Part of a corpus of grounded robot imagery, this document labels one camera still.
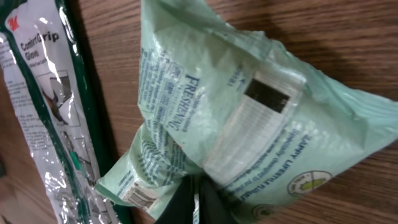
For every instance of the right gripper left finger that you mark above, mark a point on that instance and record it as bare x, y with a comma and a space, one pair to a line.
181, 206

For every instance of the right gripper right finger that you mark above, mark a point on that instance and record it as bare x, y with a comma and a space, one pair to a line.
211, 208

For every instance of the mint green wipes sachet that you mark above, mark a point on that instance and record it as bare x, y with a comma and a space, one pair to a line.
266, 127

